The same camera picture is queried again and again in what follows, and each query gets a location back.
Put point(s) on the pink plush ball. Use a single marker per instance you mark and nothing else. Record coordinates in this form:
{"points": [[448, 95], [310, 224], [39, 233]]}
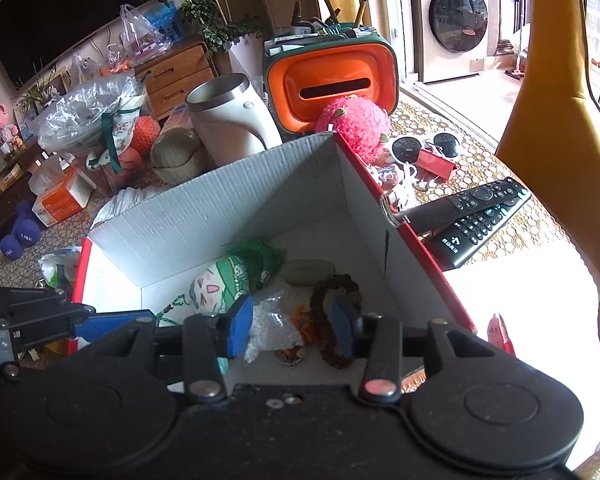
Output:
{"points": [[352, 127]]}

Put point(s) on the large clear plastic bag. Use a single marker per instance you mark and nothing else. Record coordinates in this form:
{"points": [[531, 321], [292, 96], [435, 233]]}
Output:
{"points": [[85, 110]]}

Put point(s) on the pink crocheted ball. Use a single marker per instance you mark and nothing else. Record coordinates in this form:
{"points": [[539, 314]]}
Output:
{"points": [[125, 170]]}

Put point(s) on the small round badge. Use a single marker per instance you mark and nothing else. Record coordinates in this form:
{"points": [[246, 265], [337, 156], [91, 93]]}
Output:
{"points": [[289, 357]]}

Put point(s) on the orange green storage box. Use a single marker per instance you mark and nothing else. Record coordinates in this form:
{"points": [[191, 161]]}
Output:
{"points": [[330, 70]]}

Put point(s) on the wooden tv cabinet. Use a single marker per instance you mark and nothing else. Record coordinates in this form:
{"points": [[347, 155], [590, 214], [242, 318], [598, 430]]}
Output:
{"points": [[0, 205]]}

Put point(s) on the red cardboard box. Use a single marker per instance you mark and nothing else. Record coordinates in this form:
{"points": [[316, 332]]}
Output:
{"points": [[205, 210]]}

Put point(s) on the white frame sunglasses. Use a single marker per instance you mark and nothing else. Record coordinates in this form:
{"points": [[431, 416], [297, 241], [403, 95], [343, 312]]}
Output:
{"points": [[406, 147]]}

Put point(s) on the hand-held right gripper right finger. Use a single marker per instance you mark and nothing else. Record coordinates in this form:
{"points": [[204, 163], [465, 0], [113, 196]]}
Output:
{"points": [[342, 330]]}

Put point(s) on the yellow giraffe figure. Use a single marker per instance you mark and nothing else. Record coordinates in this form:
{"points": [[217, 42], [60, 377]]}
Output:
{"points": [[555, 110]]}

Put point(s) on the white electric kettle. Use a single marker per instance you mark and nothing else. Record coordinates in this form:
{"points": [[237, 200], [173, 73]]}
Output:
{"points": [[230, 125]]}

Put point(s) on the white washing machine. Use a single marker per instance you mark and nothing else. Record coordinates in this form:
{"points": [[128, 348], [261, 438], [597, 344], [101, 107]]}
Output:
{"points": [[455, 15]]}

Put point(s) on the pink plush doll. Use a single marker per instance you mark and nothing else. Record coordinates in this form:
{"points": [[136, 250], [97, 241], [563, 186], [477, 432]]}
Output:
{"points": [[2, 122]]}

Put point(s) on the green melon-shaped bowl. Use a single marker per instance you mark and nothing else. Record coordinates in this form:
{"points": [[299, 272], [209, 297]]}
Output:
{"points": [[177, 155]]}

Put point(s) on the red packet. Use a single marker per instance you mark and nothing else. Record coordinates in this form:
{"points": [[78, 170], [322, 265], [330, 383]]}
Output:
{"points": [[500, 335]]}

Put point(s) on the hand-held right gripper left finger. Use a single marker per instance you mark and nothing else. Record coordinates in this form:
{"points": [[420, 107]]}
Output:
{"points": [[240, 327]]}

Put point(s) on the small orange toy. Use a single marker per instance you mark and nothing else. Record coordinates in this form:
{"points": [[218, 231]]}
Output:
{"points": [[307, 327]]}

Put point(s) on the green haired cloth doll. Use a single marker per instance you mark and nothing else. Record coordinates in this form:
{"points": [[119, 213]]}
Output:
{"points": [[220, 285]]}

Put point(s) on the orange crocheted ball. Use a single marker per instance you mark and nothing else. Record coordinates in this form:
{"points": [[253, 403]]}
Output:
{"points": [[146, 135]]}

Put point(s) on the orange tissue pack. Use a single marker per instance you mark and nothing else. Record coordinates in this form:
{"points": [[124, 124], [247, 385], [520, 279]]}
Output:
{"points": [[62, 197]]}

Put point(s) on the small red gift bag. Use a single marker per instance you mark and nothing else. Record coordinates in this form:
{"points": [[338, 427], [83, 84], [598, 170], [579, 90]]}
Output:
{"points": [[437, 165]]}

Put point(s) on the wooden drawer cabinet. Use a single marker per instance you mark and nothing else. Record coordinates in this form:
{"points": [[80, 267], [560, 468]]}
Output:
{"points": [[175, 80]]}

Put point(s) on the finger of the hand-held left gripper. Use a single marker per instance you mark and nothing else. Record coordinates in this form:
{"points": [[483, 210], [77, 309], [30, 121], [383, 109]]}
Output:
{"points": [[115, 324]]}

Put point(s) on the black television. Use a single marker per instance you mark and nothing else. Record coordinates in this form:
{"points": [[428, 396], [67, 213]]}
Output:
{"points": [[55, 25]]}

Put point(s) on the blue dumbbell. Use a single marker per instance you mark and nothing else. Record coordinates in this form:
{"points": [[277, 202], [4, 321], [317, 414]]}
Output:
{"points": [[27, 230], [10, 247]]}

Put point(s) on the small translucent plastic bag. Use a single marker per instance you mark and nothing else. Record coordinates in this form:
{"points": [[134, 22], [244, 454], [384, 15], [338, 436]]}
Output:
{"points": [[60, 265]]}

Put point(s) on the white crumpled cloth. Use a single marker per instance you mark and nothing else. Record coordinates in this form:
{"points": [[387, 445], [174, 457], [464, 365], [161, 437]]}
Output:
{"points": [[125, 205]]}

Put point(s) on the photo frame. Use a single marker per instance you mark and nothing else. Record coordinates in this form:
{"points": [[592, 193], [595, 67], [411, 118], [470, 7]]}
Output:
{"points": [[55, 85]]}

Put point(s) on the plastic bag of fruit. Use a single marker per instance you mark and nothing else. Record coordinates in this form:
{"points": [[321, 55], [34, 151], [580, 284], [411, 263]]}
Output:
{"points": [[86, 67]]}

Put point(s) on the beige oval case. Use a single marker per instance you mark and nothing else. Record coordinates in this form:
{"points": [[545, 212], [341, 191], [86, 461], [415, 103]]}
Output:
{"points": [[307, 272]]}

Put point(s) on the plastic bag red contents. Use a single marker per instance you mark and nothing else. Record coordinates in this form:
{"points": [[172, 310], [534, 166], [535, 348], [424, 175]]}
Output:
{"points": [[140, 35]]}

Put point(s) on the blue package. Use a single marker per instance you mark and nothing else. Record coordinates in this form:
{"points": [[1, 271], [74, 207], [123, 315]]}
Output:
{"points": [[164, 17]]}

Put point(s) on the potted green tree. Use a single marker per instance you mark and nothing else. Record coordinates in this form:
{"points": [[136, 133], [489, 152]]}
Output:
{"points": [[205, 15]]}

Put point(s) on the clear pouch of white beads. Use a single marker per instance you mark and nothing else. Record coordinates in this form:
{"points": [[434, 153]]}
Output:
{"points": [[275, 325]]}

